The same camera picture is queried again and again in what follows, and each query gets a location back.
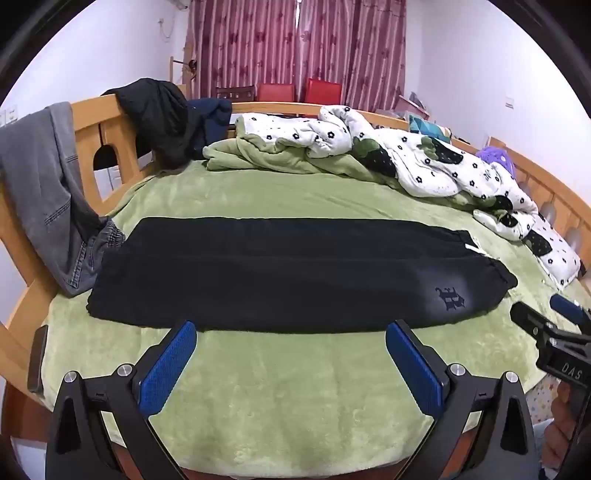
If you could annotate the red chair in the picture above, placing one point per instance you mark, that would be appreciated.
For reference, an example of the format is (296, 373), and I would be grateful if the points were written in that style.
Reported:
(323, 91)
(276, 92)

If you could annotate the black flat device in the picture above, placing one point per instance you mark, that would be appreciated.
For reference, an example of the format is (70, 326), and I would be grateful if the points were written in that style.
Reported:
(37, 360)

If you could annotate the white air conditioner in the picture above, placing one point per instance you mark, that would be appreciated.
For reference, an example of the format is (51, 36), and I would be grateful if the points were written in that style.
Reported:
(179, 3)

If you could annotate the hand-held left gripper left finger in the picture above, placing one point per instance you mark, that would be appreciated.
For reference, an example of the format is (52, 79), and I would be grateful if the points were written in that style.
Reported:
(167, 371)

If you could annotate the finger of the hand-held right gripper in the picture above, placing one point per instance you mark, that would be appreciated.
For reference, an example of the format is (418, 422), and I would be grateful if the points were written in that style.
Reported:
(526, 317)
(569, 307)

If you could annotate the crumpled green blanket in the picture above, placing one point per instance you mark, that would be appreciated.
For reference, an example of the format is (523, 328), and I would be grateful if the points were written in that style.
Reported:
(277, 159)

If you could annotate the colourful floral mattress sheet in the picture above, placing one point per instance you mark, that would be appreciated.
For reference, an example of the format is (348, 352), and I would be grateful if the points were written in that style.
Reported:
(541, 401)

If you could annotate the wooden bed frame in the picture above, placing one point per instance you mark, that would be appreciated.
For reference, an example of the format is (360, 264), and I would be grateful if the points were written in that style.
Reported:
(92, 124)

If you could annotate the black garment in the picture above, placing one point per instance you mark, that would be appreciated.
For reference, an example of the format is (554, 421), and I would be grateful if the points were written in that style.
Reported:
(157, 120)

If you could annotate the black pants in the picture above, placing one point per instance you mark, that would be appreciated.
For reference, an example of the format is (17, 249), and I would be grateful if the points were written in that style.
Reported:
(277, 272)

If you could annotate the grey jeans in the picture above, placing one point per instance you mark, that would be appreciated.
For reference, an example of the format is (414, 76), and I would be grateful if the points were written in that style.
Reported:
(37, 184)

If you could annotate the white wall switch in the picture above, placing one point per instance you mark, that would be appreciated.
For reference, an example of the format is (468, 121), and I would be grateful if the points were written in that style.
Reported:
(509, 102)

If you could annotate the person's right hand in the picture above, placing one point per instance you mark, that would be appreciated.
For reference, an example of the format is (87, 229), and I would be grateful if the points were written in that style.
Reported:
(562, 415)

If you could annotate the maroon floral curtain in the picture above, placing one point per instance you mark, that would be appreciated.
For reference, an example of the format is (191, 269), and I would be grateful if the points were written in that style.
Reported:
(277, 46)

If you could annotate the teal patterned pillow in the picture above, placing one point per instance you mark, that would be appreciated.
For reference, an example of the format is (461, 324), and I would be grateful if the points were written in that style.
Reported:
(427, 128)

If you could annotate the white floral quilt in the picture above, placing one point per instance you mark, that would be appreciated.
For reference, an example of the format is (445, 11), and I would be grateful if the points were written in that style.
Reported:
(415, 152)

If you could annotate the purple mesh item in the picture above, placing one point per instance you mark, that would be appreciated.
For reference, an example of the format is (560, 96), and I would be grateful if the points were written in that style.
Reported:
(495, 159)

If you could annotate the wooden coat rack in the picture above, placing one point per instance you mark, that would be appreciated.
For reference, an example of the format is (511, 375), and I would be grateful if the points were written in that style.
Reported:
(178, 69)

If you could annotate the white wall socket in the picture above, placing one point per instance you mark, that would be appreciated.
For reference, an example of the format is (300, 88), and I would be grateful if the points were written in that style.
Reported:
(9, 116)

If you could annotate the green bed blanket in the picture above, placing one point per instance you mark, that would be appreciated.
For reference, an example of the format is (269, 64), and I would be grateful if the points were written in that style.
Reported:
(300, 397)

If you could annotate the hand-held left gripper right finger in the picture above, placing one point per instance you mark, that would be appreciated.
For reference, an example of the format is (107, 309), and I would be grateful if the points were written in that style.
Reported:
(414, 371)

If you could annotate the navy garment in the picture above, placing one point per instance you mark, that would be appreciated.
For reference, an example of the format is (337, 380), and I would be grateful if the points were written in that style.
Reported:
(213, 121)

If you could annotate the dark wooden chair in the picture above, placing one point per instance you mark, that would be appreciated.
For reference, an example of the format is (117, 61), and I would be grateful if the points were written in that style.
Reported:
(235, 93)

